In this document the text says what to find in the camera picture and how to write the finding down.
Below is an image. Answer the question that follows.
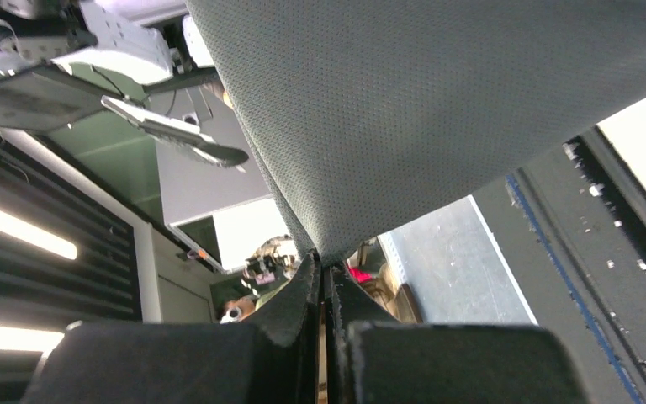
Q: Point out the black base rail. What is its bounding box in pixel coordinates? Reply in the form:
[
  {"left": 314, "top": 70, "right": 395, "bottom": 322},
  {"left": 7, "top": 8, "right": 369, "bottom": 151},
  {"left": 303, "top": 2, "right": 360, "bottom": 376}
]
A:
[{"left": 474, "top": 129, "right": 646, "bottom": 403}]

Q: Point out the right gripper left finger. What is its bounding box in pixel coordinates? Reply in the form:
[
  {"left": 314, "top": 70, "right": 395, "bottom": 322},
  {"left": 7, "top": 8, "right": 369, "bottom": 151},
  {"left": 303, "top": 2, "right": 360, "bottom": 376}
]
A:
[{"left": 23, "top": 253, "right": 321, "bottom": 403}]

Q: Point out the dark grey t-shirt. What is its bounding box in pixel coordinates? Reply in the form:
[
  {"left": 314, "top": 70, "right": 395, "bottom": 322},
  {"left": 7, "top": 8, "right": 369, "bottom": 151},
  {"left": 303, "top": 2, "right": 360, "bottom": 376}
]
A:
[{"left": 187, "top": 1, "right": 646, "bottom": 263}]

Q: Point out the grey cabinet box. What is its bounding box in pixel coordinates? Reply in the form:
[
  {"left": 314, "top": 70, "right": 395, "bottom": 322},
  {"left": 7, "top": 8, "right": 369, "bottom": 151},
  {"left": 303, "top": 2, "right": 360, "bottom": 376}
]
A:
[{"left": 151, "top": 87, "right": 289, "bottom": 274}]

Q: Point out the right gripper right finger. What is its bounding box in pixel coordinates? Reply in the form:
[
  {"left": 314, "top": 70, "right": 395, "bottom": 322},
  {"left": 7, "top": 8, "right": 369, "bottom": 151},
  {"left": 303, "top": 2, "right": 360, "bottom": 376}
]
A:
[{"left": 323, "top": 265, "right": 590, "bottom": 403}]

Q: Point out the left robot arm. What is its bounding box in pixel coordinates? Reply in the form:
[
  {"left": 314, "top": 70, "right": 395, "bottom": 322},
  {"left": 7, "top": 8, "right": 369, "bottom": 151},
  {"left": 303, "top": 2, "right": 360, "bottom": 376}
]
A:
[{"left": 0, "top": 1, "right": 215, "bottom": 91}]

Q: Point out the ceiling light strip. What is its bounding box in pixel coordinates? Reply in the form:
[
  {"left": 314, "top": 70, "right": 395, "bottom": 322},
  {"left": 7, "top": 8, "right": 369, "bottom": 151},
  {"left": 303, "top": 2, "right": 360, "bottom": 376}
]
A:
[
  {"left": 0, "top": 326, "right": 64, "bottom": 353},
  {"left": 0, "top": 210, "right": 78, "bottom": 260}
]

